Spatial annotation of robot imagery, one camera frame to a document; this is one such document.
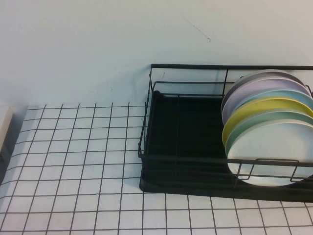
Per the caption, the white round plate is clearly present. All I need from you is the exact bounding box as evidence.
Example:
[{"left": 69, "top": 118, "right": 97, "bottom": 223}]
[{"left": 226, "top": 119, "right": 313, "bottom": 187}]

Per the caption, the lavender round plate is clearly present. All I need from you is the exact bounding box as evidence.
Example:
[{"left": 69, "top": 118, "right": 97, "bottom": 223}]
[{"left": 221, "top": 77, "right": 311, "bottom": 126}]

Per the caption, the yellow round plate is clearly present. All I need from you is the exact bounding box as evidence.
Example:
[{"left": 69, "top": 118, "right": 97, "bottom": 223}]
[{"left": 222, "top": 96, "right": 313, "bottom": 147}]

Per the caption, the mint green round plate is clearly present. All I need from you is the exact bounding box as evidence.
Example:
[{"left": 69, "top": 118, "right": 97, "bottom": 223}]
[{"left": 224, "top": 110, "right": 313, "bottom": 157}]

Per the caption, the grey round plate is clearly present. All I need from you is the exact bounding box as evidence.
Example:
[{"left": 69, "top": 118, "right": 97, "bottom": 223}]
[{"left": 228, "top": 69, "right": 308, "bottom": 103}]

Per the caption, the light blue round plate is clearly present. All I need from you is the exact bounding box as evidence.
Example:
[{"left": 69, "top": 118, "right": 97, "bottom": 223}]
[{"left": 234, "top": 89, "right": 313, "bottom": 116}]

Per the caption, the white black-grid tablecloth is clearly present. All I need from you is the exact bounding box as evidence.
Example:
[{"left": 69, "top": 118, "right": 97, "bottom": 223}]
[{"left": 0, "top": 103, "right": 313, "bottom": 235}]

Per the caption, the black wire dish rack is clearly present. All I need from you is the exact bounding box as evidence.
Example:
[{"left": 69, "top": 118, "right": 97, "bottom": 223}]
[
  {"left": 137, "top": 64, "right": 313, "bottom": 191},
  {"left": 139, "top": 90, "right": 313, "bottom": 203}
]

